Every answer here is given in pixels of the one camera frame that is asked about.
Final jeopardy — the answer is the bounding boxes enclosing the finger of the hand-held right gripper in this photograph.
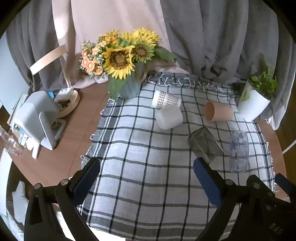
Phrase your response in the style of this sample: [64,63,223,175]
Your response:
[275,173,294,198]

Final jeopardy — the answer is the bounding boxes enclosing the white plastic cup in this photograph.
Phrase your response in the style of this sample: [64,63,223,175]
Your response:
[155,107,184,130]

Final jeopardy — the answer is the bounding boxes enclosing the grey curtain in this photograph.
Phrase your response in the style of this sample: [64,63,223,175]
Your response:
[6,0,75,93]
[159,0,296,130]

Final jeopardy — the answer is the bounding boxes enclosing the pale pink cloth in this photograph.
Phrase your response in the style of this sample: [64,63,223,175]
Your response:
[53,0,190,90]

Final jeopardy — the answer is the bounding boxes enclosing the sunflower bouquet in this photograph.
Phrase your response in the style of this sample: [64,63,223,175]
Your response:
[98,28,177,100]

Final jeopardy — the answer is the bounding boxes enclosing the checked blue white cloth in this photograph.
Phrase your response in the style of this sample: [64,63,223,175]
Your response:
[76,72,277,240]

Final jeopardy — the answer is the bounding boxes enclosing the white cable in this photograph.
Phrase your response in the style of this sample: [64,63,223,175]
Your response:
[282,141,296,154]

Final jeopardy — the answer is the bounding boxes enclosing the tan cup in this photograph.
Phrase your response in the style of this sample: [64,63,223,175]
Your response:
[203,101,234,122]

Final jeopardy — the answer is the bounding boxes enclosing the green plant in white pot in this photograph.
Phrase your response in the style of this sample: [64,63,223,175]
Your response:
[238,67,280,122]

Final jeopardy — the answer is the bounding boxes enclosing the dark green glass cup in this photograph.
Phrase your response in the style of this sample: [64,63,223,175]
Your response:
[187,127,224,164]

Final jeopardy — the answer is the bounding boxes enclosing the white power strip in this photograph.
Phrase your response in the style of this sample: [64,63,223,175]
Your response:
[54,87,73,100]

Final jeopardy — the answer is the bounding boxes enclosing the stack of books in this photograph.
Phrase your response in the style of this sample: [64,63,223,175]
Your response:
[7,93,31,149]

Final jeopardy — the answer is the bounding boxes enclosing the clear plastic container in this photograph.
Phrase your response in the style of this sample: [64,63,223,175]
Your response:
[0,128,24,158]

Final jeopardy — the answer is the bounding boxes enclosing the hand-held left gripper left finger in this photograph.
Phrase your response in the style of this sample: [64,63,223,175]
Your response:
[24,157,101,241]

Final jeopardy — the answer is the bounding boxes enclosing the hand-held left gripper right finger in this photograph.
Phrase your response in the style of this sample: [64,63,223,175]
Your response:
[193,157,292,241]

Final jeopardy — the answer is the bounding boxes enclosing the white desktop device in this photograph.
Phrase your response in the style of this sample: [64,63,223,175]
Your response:
[14,91,66,150]

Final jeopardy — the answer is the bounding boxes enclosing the pink flower bunch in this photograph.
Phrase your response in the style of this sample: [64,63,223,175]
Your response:
[79,40,109,78]

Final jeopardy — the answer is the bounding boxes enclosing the checked paper cup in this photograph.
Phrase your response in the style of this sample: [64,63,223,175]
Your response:
[151,89,181,110]

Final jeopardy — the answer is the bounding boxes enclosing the blue-grey ribbed vase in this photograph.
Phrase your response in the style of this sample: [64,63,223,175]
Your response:
[118,75,143,99]

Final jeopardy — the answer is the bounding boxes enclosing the clear printed glass cup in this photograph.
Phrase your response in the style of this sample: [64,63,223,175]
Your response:
[229,130,249,173]

